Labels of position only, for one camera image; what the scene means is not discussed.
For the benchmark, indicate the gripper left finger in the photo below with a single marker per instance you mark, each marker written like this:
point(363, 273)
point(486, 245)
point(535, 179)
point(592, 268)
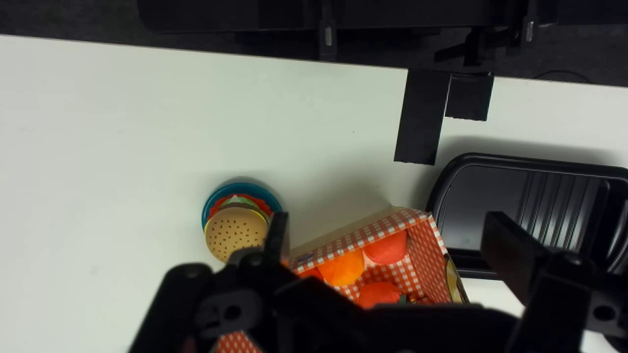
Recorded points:
point(182, 304)

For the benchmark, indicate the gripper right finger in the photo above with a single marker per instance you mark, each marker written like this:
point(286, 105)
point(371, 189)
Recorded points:
point(554, 289)

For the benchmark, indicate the toy hamburger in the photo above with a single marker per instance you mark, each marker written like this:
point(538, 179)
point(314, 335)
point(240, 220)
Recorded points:
point(235, 233)

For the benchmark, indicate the black plastic tray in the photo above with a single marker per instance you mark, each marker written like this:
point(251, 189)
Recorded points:
point(495, 196)

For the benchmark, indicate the red checkered paper basket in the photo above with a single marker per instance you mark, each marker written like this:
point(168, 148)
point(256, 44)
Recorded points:
point(426, 264)

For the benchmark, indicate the orange plush toy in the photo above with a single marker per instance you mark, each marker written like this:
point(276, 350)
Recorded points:
point(342, 268)

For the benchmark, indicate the red plush toy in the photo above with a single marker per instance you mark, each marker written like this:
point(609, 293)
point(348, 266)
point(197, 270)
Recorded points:
point(387, 249)
point(378, 294)

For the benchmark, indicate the blue round plate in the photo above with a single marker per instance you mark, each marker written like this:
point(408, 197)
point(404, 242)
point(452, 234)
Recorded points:
point(230, 189)

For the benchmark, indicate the short black flat strip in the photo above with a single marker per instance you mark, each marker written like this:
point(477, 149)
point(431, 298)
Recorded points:
point(468, 97)

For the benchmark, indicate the long black flat strip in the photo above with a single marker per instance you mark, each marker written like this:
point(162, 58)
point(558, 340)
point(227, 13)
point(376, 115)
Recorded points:
point(421, 117)

